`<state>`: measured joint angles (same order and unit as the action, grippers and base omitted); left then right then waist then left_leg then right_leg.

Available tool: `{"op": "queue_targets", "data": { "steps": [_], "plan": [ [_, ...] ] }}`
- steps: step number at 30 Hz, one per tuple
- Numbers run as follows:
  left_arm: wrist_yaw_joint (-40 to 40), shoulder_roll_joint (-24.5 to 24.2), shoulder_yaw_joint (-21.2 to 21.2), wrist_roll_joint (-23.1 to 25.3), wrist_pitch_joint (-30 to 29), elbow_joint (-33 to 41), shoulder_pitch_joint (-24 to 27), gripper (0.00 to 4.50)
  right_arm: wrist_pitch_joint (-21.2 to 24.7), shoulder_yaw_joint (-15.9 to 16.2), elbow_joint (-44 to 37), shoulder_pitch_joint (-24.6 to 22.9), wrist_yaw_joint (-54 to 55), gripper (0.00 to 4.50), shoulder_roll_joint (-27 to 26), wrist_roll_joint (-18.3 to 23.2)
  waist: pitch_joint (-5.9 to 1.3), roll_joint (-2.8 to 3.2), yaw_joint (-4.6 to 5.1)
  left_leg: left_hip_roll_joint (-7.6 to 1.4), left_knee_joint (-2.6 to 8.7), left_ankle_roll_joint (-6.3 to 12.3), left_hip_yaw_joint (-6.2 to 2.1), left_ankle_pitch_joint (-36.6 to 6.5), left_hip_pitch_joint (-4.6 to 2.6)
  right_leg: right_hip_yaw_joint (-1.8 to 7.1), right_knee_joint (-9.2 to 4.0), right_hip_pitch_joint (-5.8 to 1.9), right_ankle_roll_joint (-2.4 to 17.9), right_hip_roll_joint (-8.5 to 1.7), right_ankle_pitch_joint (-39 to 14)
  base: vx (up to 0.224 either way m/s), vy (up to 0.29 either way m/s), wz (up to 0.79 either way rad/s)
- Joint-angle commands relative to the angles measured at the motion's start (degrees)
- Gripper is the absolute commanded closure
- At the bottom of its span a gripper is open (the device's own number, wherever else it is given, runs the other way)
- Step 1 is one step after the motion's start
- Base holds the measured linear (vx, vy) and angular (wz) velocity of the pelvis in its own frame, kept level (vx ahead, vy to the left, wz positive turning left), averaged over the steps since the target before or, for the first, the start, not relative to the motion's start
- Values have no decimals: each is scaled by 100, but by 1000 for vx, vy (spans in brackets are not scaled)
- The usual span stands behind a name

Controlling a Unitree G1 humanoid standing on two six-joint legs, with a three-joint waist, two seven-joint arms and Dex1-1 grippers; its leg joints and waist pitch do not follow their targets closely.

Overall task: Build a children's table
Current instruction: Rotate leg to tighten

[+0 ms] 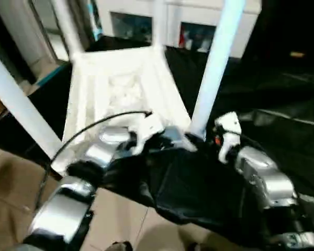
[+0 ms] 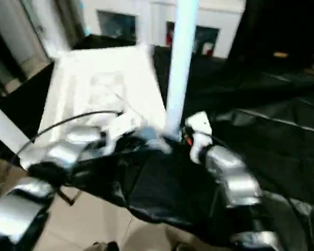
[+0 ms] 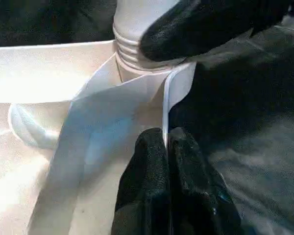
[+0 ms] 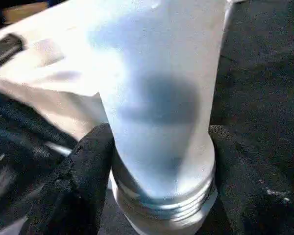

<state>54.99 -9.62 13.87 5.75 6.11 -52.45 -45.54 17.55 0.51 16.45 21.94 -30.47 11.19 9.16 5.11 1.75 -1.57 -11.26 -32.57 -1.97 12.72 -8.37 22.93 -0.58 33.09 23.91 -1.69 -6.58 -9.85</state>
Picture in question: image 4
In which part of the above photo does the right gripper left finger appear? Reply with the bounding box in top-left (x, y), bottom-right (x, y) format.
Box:
top-left (27, 123), bottom-right (116, 235)

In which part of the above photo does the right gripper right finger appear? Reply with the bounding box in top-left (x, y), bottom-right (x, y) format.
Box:
top-left (208, 125), bottom-right (294, 235)

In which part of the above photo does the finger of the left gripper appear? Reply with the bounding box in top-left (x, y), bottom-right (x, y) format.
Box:
top-left (0, 33), bottom-right (25, 70)

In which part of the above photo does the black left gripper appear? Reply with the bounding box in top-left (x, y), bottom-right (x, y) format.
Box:
top-left (0, 91), bottom-right (79, 231)

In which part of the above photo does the white plastic table leg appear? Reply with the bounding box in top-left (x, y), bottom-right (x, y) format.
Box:
top-left (86, 0), bottom-right (232, 235)

